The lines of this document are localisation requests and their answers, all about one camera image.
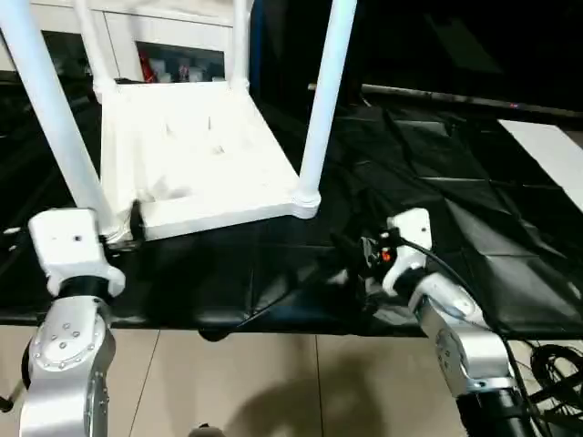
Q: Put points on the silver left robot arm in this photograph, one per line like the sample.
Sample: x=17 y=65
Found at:
x=68 y=364

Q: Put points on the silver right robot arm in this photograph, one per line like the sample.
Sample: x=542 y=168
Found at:
x=465 y=346

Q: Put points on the red bottle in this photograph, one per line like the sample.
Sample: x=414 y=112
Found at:
x=146 y=66

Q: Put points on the white cabinet with glass doors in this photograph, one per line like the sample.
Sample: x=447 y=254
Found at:
x=155 y=27

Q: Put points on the white flat board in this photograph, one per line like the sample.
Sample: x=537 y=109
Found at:
x=551 y=159

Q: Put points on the black floor stand leg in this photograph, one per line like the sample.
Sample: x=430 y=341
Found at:
x=557 y=382

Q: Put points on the dark metal rail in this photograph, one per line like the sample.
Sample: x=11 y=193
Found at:
x=455 y=96

